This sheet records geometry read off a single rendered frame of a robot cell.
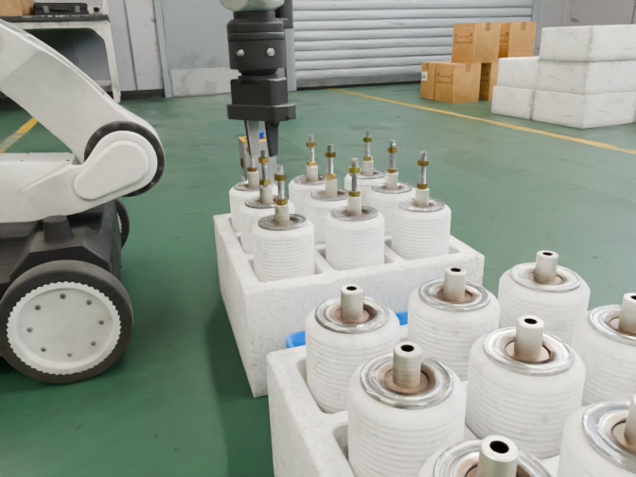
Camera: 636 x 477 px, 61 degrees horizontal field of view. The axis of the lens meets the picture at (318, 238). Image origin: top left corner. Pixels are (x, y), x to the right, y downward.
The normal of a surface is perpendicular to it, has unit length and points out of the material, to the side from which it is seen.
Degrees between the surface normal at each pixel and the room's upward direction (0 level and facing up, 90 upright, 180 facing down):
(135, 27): 90
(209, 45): 90
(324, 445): 0
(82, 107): 90
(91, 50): 90
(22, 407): 0
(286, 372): 0
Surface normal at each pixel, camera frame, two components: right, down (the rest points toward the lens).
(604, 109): 0.38, 0.31
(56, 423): -0.03, -0.94
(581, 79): -0.94, 0.15
